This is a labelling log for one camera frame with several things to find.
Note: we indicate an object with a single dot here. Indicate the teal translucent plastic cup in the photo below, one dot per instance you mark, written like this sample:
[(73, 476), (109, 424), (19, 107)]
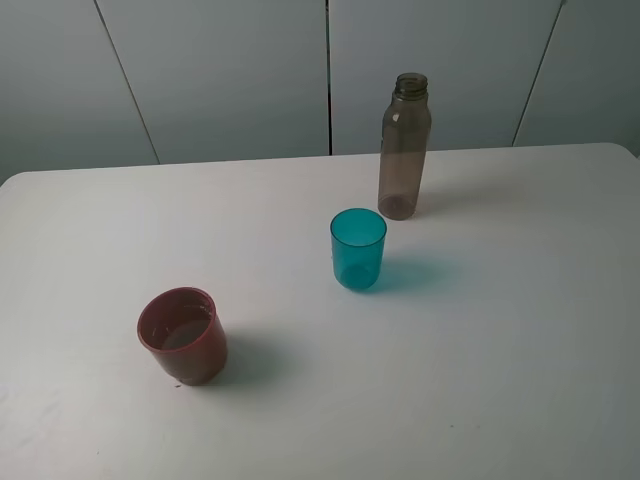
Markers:
[(358, 238)]

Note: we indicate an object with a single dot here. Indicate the grey translucent plastic bottle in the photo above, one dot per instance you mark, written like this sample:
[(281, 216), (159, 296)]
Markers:
[(406, 127)]

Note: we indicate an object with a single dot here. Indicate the red plastic cup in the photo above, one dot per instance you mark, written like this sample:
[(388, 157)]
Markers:
[(182, 331)]

